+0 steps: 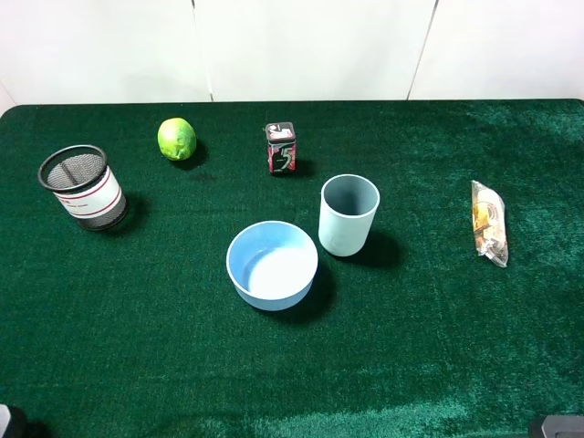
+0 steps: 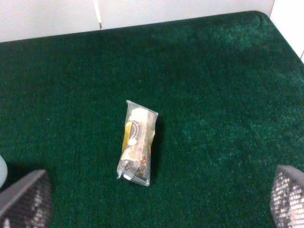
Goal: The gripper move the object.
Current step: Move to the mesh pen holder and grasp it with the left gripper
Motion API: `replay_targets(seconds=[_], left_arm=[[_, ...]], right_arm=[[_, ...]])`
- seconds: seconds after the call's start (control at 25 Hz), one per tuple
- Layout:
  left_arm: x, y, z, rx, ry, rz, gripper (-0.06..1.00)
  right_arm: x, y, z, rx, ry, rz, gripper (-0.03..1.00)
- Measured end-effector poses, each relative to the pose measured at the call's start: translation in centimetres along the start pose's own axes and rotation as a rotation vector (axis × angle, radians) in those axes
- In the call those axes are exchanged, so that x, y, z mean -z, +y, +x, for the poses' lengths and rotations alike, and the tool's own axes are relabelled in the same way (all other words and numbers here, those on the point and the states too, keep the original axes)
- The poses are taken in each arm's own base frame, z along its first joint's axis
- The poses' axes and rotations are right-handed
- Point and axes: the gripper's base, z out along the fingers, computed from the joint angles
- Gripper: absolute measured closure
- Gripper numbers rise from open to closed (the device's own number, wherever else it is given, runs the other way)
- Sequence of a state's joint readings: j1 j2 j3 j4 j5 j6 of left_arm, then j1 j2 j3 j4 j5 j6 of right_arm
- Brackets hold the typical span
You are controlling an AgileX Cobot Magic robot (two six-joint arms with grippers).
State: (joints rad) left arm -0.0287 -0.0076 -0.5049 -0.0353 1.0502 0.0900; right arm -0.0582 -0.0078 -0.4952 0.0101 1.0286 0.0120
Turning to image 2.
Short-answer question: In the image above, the pale blue-green plastic cup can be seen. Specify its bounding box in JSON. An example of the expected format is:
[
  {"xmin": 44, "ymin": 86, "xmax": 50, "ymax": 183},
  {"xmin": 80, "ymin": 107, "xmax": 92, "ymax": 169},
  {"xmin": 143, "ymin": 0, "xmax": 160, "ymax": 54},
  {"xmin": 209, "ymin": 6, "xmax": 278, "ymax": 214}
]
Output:
[{"xmin": 0, "ymin": 156, "xmax": 8, "ymax": 188}]

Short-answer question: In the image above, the right gripper black textured right finger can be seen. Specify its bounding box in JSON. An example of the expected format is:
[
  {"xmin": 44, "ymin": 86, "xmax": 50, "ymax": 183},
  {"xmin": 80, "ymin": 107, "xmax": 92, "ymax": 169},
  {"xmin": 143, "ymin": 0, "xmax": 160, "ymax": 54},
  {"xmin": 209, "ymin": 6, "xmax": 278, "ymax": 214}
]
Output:
[{"xmin": 270, "ymin": 165, "xmax": 304, "ymax": 228}]

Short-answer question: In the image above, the right gripper black textured left finger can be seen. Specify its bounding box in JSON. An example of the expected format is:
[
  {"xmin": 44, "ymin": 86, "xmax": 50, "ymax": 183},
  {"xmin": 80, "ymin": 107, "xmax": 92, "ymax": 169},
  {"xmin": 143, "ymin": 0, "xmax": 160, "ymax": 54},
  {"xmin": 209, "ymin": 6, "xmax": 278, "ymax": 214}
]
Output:
[{"xmin": 0, "ymin": 170, "xmax": 52, "ymax": 228}]

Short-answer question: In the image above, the clear wrapped snack packet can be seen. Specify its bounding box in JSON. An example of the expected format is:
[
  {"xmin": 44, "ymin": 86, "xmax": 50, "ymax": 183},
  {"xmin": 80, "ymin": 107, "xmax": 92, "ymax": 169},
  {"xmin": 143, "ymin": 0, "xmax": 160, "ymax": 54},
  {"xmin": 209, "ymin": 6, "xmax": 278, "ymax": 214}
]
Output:
[{"xmin": 116, "ymin": 100, "xmax": 158, "ymax": 186}]

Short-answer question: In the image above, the dark green felt mat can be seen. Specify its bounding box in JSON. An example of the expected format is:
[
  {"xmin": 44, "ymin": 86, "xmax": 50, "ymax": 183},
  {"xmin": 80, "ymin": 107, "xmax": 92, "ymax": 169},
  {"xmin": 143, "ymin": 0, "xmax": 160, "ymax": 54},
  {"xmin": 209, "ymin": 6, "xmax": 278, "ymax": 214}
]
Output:
[{"xmin": 0, "ymin": 11, "xmax": 304, "ymax": 228}]

